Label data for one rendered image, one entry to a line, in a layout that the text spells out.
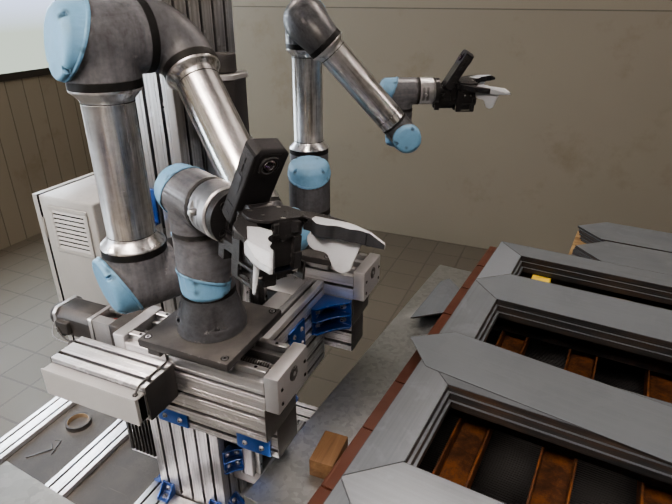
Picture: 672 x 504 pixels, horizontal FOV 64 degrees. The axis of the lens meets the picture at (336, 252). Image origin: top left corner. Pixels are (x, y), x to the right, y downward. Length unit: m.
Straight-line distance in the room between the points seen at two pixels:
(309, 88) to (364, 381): 0.84
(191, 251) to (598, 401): 0.97
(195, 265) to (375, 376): 0.94
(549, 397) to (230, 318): 0.73
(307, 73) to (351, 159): 2.63
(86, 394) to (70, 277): 0.42
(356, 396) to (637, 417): 0.68
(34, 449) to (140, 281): 1.38
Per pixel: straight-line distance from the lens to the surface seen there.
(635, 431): 1.33
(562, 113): 3.78
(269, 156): 0.60
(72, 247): 1.54
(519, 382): 1.37
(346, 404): 1.53
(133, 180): 0.98
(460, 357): 1.41
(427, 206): 4.08
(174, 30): 0.97
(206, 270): 0.78
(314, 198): 1.49
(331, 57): 1.43
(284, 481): 1.35
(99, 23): 0.93
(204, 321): 1.14
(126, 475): 2.11
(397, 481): 1.10
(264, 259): 0.51
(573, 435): 1.30
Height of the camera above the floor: 1.69
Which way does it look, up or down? 26 degrees down
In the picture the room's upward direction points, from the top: straight up
